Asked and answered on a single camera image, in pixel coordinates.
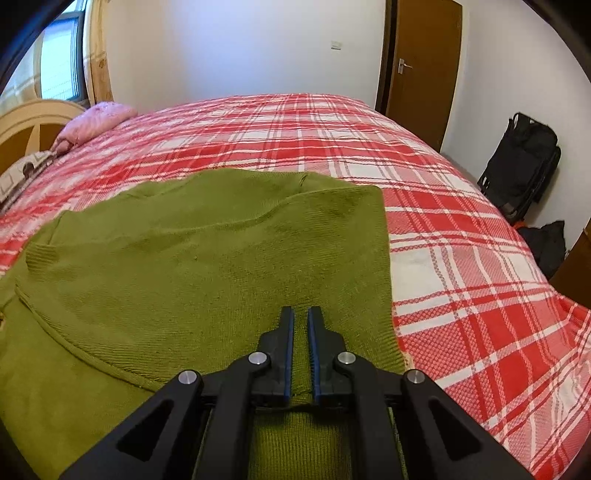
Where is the black folded stroller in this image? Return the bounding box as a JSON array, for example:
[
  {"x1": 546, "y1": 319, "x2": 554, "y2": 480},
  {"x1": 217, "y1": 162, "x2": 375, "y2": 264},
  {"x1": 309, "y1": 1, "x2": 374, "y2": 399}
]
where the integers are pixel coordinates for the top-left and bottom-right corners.
[{"x1": 477, "y1": 112, "x2": 561, "y2": 224}]

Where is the green knitted sweater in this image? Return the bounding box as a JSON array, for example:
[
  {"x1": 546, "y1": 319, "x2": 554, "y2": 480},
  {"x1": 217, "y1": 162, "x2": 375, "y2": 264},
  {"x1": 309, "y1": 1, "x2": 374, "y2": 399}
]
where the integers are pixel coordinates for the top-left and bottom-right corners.
[{"x1": 1, "y1": 169, "x2": 404, "y2": 479}]

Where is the red white plaid bedspread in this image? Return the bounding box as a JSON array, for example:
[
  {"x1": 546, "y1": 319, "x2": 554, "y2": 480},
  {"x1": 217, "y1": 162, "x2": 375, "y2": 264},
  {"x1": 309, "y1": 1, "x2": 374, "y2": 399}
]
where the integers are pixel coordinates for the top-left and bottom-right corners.
[{"x1": 1, "y1": 94, "x2": 590, "y2": 479}]

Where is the window with dark frame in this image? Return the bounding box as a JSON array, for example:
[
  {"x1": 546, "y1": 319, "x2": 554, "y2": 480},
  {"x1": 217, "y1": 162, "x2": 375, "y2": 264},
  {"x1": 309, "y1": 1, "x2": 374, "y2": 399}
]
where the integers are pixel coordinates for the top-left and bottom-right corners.
[{"x1": 40, "y1": 0, "x2": 87, "y2": 104}]

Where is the black bag on floor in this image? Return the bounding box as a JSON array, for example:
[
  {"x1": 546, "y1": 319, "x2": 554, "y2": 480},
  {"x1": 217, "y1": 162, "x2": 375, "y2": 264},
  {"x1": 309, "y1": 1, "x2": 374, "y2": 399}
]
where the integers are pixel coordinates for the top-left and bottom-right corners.
[{"x1": 517, "y1": 220, "x2": 566, "y2": 280}]

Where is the brown wooden dresser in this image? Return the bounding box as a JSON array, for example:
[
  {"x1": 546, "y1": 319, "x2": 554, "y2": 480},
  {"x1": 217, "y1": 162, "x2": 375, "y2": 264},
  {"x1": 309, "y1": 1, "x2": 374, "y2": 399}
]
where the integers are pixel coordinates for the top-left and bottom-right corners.
[{"x1": 550, "y1": 224, "x2": 591, "y2": 308}]

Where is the grey patterned pillow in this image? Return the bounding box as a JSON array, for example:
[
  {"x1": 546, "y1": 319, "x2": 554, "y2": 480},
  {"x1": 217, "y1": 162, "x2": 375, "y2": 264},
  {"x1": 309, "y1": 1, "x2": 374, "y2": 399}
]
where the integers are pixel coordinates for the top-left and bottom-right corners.
[{"x1": 1, "y1": 151, "x2": 55, "y2": 214}]

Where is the cream wooden headboard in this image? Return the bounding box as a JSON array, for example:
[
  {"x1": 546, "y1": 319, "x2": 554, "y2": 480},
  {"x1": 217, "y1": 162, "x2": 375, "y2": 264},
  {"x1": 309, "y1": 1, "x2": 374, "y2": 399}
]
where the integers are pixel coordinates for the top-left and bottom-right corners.
[{"x1": 1, "y1": 100, "x2": 85, "y2": 173}]

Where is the pink pillow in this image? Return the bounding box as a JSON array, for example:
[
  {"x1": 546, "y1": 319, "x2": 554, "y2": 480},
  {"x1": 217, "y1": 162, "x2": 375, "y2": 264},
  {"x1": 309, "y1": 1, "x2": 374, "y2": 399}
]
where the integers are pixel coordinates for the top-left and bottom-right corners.
[{"x1": 50, "y1": 102, "x2": 137, "y2": 155}]

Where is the beige patterned curtain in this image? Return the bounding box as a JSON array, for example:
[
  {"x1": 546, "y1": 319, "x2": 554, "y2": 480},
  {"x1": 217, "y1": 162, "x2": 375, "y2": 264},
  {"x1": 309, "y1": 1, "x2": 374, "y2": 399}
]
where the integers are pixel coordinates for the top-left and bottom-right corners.
[{"x1": 82, "y1": 0, "x2": 113, "y2": 106}]

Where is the brown wooden door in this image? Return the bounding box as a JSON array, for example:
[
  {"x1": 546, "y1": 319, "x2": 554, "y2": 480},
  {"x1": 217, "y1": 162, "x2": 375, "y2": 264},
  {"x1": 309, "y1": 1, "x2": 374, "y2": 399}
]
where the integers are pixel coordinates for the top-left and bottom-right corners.
[{"x1": 376, "y1": 0, "x2": 463, "y2": 151}]

